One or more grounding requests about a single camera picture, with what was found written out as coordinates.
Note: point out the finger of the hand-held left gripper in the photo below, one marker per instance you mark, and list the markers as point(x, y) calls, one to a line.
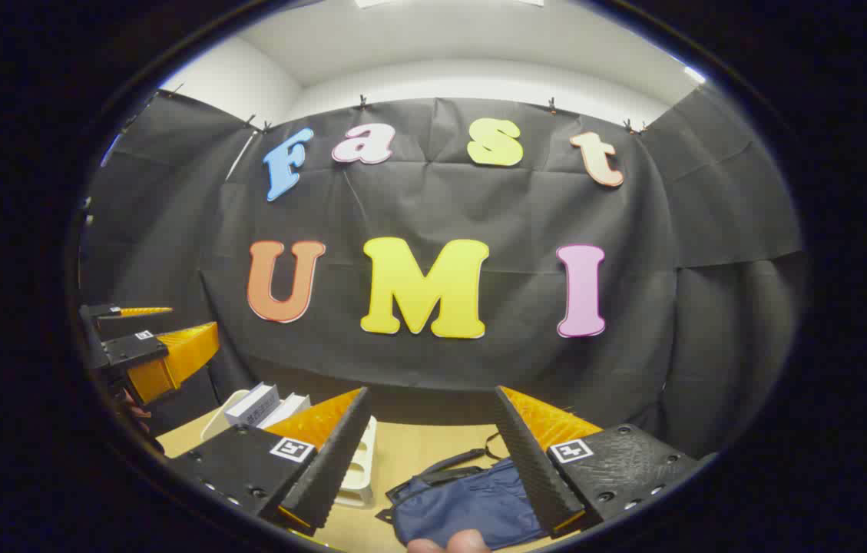
point(107, 311)
point(134, 349)

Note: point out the ceiling light panel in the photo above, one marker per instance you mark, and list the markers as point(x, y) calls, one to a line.
point(373, 2)

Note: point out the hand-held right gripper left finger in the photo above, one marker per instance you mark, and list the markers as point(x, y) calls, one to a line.
point(341, 453)

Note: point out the pale blue cover book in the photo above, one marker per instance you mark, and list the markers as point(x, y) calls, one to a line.
point(251, 405)

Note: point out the white plastic bookshelf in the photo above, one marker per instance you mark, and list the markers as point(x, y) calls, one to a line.
point(360, 468)

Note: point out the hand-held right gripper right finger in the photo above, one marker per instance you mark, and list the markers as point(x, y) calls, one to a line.
point(529, 461)

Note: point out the blue schoolbag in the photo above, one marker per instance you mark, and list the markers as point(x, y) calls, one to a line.
point(464, 507)

